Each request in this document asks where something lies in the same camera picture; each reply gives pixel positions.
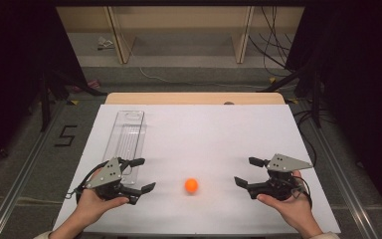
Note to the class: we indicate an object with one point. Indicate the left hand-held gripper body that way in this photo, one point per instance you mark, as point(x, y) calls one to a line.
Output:
point(107, 174)

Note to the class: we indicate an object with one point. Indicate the person's left hand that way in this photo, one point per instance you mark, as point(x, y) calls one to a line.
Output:
point(91, 205)

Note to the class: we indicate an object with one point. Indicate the black metal stand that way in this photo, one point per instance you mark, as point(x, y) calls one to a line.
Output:
point(45, 103)
point(316, 99)

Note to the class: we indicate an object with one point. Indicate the white board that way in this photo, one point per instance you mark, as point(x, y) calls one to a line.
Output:
point(212, 139)

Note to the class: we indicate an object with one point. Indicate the orange ball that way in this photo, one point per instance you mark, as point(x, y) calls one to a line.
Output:
point(191, 185)

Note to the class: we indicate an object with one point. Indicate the person's right hand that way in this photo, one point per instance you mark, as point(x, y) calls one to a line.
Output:
point(295, 209)

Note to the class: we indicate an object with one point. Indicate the yellow tape piece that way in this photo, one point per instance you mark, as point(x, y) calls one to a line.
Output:
point(291, 101)
point(272, 80)
point(74, 102)

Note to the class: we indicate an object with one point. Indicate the clear plastic tray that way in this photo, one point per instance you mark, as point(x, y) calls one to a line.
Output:
point(127, 132)

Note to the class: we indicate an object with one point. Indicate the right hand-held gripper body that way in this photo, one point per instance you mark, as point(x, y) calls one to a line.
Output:
point(285, 162)

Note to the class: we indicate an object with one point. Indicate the pink cloth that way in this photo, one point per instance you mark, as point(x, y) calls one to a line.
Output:
point(91, 84)

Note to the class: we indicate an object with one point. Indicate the wooden shelf unit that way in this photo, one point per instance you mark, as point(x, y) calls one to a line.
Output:
point(179, 20)

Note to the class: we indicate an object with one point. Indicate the wooden table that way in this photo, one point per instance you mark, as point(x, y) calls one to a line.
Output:
point(192, 98)

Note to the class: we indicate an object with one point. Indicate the metal floor rail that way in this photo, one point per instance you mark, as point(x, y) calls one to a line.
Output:
point(20, 179)
point(341, 172)

